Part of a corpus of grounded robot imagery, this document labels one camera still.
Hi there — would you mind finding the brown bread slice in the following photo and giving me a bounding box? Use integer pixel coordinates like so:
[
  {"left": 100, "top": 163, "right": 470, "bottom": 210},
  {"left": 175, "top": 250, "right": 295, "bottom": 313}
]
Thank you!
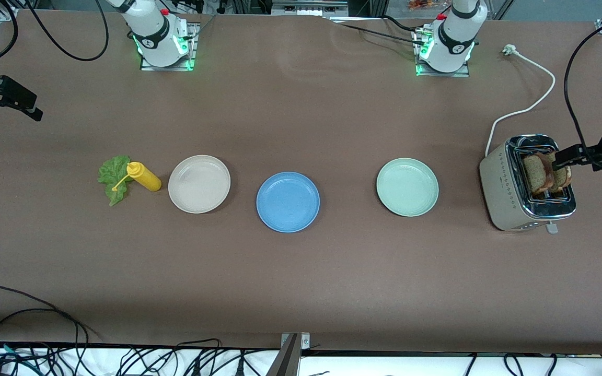
[
  {"left": 546, "top": 151, "right": 573, "bottom": 195},
  {"left": 522, "top": 152, "right": 556, "bottom": 197}
]

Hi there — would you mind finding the green lettuce leaf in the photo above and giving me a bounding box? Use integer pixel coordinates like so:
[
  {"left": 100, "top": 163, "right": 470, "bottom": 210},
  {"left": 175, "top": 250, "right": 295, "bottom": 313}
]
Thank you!
[{"left": 97, "top": 155, "right": 135, "bottom": 207}]

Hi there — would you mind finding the yellow squeeze bottle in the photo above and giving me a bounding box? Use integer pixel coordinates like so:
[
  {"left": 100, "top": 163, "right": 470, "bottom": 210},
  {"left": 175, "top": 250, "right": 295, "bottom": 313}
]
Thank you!
[{"left": 112, "top": 162, "right": 163, "bottom": 192}]

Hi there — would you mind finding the pale green round plate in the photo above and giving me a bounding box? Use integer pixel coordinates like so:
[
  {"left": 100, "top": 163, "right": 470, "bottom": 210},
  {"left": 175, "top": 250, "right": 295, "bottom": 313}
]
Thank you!
[{"left": 376, "top": 158, "right": 439, "bottom": 217}]

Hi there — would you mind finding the beige round plate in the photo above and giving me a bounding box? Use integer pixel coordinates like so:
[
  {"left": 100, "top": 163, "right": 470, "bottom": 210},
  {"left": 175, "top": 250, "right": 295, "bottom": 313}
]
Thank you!
[{"left": 168, "top": 155, "right": 231, "bottom": 215}]

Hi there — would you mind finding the blue round plate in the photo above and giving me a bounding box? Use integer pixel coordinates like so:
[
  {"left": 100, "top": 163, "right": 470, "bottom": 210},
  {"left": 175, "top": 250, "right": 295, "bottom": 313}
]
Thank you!
[{"left": 256, "top": 171, "right": 321, "bottom": 233}]

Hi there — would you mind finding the beige chrome toaster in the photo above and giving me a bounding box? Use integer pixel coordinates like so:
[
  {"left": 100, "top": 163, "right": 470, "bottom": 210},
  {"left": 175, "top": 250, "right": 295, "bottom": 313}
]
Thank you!
[{"left": 479, "top": 134, "right": 577, "bottom": 234}]

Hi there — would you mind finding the grey metal box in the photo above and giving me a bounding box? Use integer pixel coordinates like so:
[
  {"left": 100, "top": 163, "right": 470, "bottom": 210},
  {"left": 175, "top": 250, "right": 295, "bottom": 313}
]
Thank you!
[{"left": 272, "top": 0, "right": 349, "bottom": 16}]

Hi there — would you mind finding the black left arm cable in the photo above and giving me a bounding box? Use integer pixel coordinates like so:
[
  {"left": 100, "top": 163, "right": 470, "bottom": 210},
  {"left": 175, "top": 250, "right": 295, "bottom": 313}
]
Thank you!
[{"left": 563, "top": 13, "right": 602, "bottom": 153}]

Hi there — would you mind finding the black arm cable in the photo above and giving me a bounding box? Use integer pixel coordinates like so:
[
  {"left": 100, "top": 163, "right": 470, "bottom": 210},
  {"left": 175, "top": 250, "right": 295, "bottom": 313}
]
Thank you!
[
  {"left": 0, "top": 0, "right": 109, "bottom": 68},
  {"left": 563, "top": 13, "right": 602, "bottom": 153}
]

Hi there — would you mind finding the white toaster power cord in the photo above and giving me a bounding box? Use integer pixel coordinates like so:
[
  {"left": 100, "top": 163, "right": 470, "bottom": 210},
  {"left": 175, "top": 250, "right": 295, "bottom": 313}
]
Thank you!
[{"left": 485, "top": 44, "right": 557, "bottom": 157}]

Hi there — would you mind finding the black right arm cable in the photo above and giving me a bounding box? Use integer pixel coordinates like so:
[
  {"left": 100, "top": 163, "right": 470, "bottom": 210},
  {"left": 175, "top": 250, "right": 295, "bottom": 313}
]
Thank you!
[{"left": 0, "top": 0, "right": 109, "bottom": 68}]

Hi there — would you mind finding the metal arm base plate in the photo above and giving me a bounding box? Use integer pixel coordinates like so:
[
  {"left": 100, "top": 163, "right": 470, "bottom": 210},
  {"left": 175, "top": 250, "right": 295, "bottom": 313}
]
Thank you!
[
  {"left": 414, "top": 27, "right": 471, "bottom": 78},
  {"left": 140, "top": 22, "right": 200, "bottom": 72}
]

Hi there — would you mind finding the thin black table cable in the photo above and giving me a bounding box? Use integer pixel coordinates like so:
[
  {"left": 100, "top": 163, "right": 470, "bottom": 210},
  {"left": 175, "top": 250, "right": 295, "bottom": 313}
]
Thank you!
[{"left": 327, "top": 16, "right": 422, "bottom": 45}]

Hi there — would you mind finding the small metal table bracket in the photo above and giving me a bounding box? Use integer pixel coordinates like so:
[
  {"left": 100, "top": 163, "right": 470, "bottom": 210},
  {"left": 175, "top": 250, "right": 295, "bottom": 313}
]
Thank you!
[{"left": 281, "top": 332, "right": 311, "bottom": 349}]

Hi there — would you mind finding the dark grey metal post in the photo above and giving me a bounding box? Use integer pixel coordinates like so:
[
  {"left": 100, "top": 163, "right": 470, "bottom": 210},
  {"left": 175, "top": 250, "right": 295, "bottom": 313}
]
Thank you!
[{"left": 266, "top": 334, "right": 302, "bottom": 376}]

